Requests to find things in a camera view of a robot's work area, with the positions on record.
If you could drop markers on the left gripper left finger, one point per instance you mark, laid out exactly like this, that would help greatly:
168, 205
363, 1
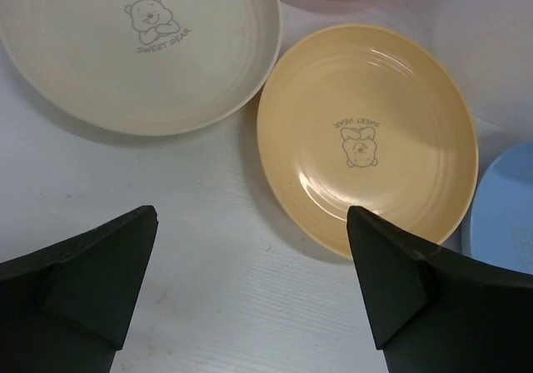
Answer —
68, 306

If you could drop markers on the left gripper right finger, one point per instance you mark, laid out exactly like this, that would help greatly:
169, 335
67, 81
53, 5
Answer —
431, 309

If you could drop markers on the blue plate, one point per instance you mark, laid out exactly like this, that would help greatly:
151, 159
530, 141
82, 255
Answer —
497, 229

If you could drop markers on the left yellow plate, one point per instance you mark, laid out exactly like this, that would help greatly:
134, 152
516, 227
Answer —
358, 115

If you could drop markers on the left cream plate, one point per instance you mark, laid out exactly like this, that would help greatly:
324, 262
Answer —
144, 67

